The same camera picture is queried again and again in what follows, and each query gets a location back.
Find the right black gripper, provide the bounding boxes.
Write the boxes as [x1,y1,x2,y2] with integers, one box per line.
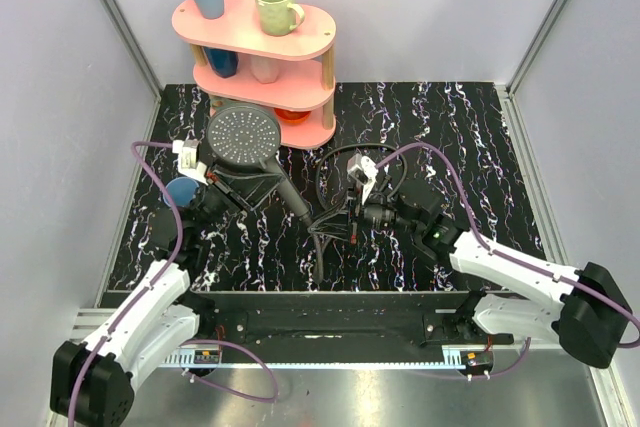
[310,179,422,242]

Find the black flexible shower hose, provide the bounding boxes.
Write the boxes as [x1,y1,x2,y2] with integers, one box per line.
[308,143,411,288]

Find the dark grey shower head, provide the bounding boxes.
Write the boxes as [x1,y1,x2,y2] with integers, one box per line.
[206,103,311,226]

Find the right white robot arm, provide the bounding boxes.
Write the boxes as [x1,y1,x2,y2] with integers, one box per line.
[309,187,633,369]

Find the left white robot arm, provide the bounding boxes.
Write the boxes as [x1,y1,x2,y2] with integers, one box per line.
[50,195,261,426]

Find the small blue cup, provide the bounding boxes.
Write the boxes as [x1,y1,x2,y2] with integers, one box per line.
[163,177,199,208]

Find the orange bowl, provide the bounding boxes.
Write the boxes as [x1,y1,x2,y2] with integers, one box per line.
[273,108,311,125]

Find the teal speckled ceramic mug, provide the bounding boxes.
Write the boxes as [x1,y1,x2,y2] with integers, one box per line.
[209,96,235,116]

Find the pink three-tier shelf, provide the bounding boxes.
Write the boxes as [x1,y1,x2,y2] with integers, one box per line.
[172,0,336,150]

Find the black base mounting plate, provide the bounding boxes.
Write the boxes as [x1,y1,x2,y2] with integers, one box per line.
[201,292,514,346]

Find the pale pink faceted cup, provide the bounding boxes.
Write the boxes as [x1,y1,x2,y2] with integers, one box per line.
[250,55,280,84]

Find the dark blue faceted cup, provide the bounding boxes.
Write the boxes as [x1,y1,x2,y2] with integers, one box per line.
[203,47,239,78]

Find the light green mug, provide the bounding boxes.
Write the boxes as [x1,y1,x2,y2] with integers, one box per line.
[255,0,306,36]

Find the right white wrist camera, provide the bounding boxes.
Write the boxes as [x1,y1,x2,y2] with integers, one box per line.
[347,153,378,205]

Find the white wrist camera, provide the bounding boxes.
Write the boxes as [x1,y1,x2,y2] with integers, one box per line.
[171,140,208,184]
[347,153,378,205]

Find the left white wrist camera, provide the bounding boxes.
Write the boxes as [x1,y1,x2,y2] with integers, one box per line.
[171,140,208,184]

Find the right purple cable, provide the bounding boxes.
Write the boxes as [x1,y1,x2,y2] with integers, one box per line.
[374,141,640,381]

